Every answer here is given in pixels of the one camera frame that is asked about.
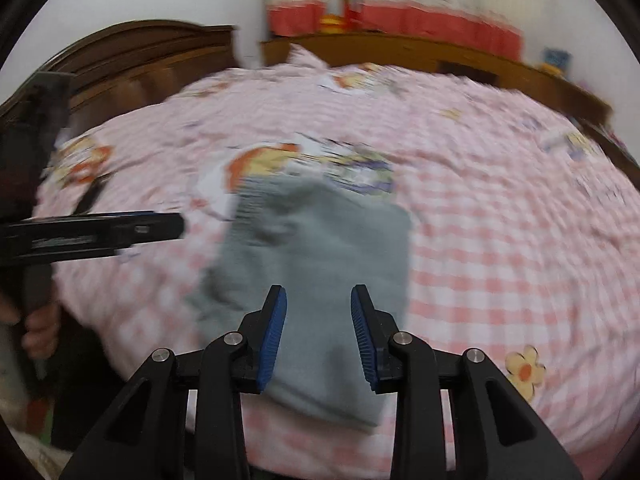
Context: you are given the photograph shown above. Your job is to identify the wooden headboard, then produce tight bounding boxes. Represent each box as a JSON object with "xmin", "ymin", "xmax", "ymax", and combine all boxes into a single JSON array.
[{"xmin": 0, "ymin": 20, "xmax": 239, "ymax": 128}]

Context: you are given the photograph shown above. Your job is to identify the wooden ledge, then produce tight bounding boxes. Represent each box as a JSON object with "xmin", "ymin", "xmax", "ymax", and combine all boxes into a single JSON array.
[{"xmin": 260, "ymin": 31, "xmax": 614, "ymax": 122}]

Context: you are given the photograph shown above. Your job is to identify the yellow and red toy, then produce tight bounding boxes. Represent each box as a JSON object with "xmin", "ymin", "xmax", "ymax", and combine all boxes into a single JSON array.
[{"xmin": 320, "ymin": 14, "xmax": 352, "ymax": 34}]

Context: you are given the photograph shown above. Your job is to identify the grey pants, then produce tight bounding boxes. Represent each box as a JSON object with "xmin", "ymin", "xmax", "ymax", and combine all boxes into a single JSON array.
[{"xmin": 186, "ymin": 172, "xmax": 414, "ymax": 429}]

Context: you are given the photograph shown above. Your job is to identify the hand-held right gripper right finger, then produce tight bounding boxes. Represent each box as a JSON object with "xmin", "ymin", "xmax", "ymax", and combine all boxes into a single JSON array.
[{"xmin": 349, "ymin": 284, "xmax": 584, "ymax": 480}]

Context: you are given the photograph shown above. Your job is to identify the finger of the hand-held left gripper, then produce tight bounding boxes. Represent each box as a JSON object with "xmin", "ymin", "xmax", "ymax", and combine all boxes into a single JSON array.
[{"xmin": 0, "ymin": 211, "xmax": 184, "ymax": 267}]

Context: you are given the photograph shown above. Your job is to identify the pink checkered printed blanket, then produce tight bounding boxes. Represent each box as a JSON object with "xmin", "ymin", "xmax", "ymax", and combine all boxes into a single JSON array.
[{"xmin": 35, "ymin": 42, "xmax": 640, "ymax": 476}]

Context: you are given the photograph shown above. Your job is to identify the red and white curtain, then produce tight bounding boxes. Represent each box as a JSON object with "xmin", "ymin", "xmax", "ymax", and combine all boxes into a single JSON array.
[{"xmin": 264, "ymin": 0, "xmax": 527, "ymax": 50}]

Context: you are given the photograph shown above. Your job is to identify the blue box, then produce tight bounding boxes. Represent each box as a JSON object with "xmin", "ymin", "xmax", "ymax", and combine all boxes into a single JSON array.
[{"xmin": 542, "ymin": 47, "xmax": 574, "ymax": 74}]

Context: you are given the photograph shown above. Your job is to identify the person's left hand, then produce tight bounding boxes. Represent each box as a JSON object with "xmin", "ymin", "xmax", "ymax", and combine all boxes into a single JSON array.
[{"xmin": 0, "ymin": 296, "xmax": 62, "ymax": 361}]

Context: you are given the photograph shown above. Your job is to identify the black flat device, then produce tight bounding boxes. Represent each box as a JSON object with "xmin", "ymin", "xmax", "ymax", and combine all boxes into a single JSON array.
[{"xmin": 71, "ymin": 174, "xmax": 109, "ymax": 217}]

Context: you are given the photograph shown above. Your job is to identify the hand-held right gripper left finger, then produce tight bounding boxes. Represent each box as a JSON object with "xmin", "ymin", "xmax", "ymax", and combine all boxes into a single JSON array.
[{"xmin": 59, "ymin": 284, "xmax": 288, "ymax": 480}]

